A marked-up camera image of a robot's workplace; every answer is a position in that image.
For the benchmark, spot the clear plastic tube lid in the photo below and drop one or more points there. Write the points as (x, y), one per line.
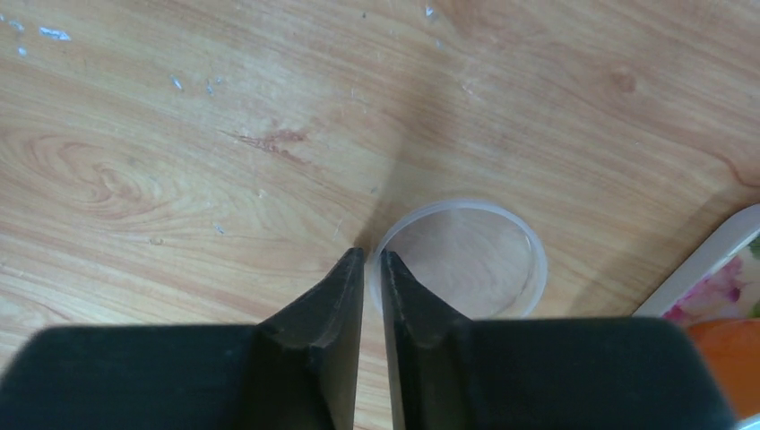
(480, 258)

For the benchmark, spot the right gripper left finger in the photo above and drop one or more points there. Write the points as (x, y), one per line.
(296, 369)

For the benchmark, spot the floral tray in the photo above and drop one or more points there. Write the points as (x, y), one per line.
(719, 280)

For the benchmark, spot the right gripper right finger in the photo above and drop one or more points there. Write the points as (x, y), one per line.
(448, 371)

